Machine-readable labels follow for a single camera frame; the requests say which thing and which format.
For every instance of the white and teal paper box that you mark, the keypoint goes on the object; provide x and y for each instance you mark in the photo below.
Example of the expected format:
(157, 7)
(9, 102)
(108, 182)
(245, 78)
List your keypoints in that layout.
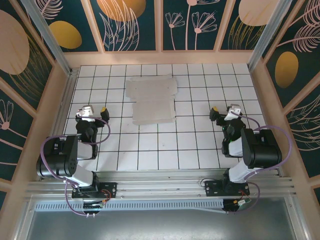
(150, 87)

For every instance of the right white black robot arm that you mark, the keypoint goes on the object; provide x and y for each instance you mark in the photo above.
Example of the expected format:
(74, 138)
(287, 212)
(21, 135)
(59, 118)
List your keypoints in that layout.
(237, 172)

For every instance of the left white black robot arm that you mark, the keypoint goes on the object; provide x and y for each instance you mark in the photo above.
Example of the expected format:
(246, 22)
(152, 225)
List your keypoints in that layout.
(82, 175)

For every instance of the small electronics board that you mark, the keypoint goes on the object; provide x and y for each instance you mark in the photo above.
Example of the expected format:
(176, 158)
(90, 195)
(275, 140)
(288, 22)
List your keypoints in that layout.
(237, 203)
(92, 205)

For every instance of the grey metal sheet panel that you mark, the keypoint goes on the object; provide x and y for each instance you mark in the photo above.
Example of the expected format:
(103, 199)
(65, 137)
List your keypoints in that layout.
(160, 225)

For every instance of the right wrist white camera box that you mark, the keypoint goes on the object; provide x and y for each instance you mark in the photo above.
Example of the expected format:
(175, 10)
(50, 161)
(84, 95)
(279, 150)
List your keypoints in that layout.
(233, 111)

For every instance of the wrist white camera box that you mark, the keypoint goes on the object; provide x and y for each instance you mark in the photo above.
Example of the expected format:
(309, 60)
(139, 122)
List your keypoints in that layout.
(233, 111)
(86, 110)

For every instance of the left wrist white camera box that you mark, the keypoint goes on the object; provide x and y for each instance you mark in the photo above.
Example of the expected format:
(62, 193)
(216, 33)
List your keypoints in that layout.
(86, 110)

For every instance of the aluminium side rail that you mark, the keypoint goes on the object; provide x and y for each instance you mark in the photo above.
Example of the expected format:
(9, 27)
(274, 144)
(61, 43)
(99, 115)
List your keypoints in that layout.
(60, 120)

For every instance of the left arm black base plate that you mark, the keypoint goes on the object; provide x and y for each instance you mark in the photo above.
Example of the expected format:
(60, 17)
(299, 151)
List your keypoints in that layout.
(110, 187)

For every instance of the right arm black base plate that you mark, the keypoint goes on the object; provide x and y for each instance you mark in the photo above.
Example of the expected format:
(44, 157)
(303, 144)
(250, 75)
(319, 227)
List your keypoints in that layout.
(212, 188)

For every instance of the aluminium mounting rail frame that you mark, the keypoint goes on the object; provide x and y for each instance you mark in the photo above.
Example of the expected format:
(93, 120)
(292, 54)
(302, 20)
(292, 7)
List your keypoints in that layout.
(160, 185)

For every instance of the aluminium corner post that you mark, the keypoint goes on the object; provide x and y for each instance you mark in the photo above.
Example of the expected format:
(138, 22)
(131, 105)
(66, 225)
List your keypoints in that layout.
(265, 37)
(48, 37)

